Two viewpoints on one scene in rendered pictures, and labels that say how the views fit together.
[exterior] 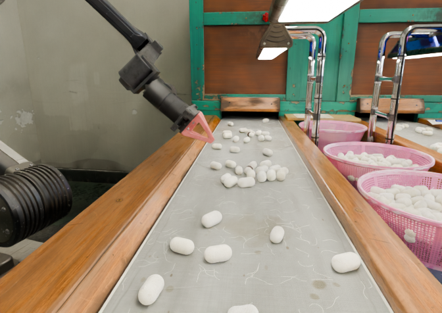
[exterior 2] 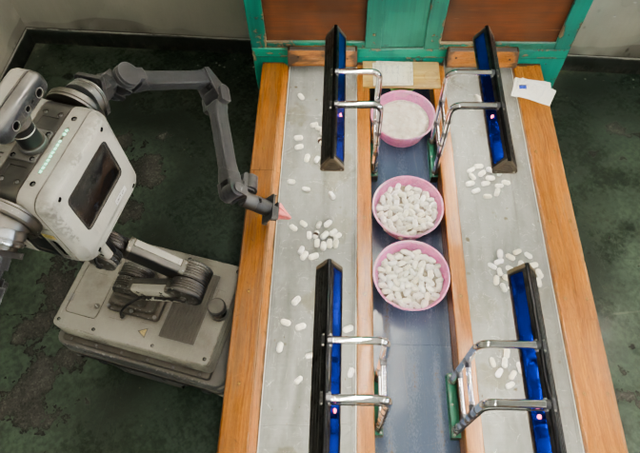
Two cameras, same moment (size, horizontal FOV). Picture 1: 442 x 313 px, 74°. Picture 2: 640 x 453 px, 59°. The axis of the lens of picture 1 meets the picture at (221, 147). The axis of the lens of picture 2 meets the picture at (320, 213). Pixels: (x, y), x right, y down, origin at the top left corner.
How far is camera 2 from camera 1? 1.61 m
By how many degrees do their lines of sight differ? 46
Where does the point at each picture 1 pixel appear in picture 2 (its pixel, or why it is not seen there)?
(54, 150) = (36, 6)
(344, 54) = (436, 6)
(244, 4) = not seen: outside the picture
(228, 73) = (294, 21)
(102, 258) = (259, 336)
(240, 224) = (310, 300)
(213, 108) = (279, 55)
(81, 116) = not seen: outside the picture
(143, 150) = (174, 8)
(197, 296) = (294, 346)
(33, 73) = not seen: outside the picture
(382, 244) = (363, 321)
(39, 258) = (236, 338)
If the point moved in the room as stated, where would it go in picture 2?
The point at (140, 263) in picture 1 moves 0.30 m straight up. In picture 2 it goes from (270, 331) to (260, 298)
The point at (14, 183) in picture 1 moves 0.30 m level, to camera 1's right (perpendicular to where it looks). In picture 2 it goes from (190, 285) to (277, 279)
